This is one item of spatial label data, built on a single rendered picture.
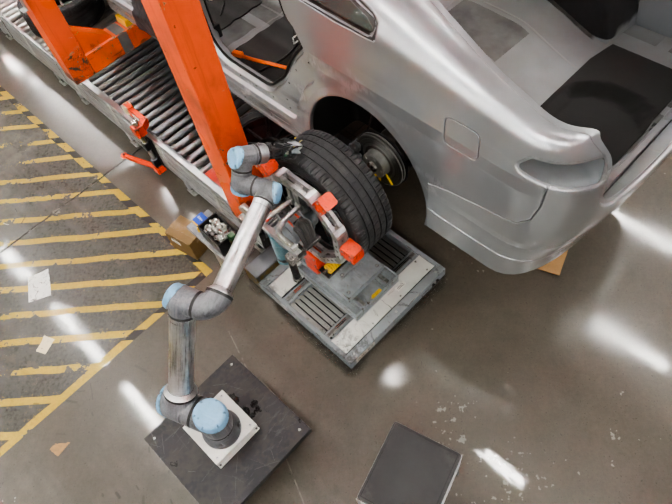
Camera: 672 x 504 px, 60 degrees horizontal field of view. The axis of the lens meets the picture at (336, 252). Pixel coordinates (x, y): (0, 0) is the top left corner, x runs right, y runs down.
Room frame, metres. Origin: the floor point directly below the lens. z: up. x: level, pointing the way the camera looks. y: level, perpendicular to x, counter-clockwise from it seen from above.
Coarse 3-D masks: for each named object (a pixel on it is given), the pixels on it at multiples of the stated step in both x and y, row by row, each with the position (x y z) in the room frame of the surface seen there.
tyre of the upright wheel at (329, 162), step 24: (312, 144) 1.92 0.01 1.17; (336, 144) 1.89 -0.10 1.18; (288, 168) 1.89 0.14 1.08; (312, 168) 1.78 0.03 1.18; (336, 168) 1.76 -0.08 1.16; (360, 168) 1.76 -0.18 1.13; (336, 192) 1.66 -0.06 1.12; (360, 192) 1.67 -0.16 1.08; (384, 192) 1.70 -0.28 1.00; (360, 216) 1.59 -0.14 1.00; (384, 216) 1.64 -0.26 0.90; (360, 240) 1.54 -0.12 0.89
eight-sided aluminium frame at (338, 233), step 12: (276, 180) 1.83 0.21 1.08; (288, 180) 1.78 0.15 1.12; (300, 180) 1.77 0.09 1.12; (300, 192) 1.70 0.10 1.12; (312, 192) 1.69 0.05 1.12; (276, 204) 1.95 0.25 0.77; (324, 216) 1.60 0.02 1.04; (336, 228) 1.57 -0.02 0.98; (336, 240) 1.53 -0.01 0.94; (312, 252) 1.72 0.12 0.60; (324, 252) 1.69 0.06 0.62; (336, 252) 1.55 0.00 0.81
